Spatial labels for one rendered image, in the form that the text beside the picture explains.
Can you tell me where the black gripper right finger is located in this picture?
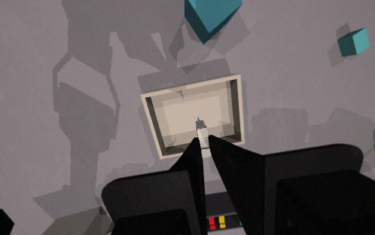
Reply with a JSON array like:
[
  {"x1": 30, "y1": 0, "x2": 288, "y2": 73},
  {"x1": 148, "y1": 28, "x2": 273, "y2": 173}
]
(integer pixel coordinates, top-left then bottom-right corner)
[{"x1": 208, "y1": 135, "x2": 364, "y2": 235}]

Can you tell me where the yellow fuse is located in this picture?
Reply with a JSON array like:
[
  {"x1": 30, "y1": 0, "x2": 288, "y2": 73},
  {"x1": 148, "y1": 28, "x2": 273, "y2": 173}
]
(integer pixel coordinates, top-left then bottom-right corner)
[{"x1": 218, "y1": 216, "x2": 225, "y2": 228}]

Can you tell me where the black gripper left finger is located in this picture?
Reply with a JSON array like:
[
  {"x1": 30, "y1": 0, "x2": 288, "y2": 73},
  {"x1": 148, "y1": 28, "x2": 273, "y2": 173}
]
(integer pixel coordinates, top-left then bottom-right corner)
[{"x1": 101, "y1": 137, "x2": 208, "y2": 235}]

